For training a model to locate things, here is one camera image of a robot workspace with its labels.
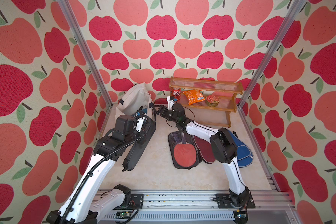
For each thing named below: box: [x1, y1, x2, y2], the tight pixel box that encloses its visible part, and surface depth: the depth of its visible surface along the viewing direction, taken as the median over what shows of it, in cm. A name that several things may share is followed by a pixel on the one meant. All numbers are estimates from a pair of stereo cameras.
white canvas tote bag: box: [114, 82, 155, 123], surface depth 101 cm
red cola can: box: [171, 87, 182, 102], surface depth 98 cm
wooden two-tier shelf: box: [169, 76, 244, 128], surface depth 103 cm
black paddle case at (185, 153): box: [168, 131, 202, 169], surface depth 93 cm
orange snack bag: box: [182, 89, 206, 106], surface depth 103 cm
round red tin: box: [205, 94, 220, 108], surface depth 101 cm
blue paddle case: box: [226, 129, 254, 168], surface depth 89 cm
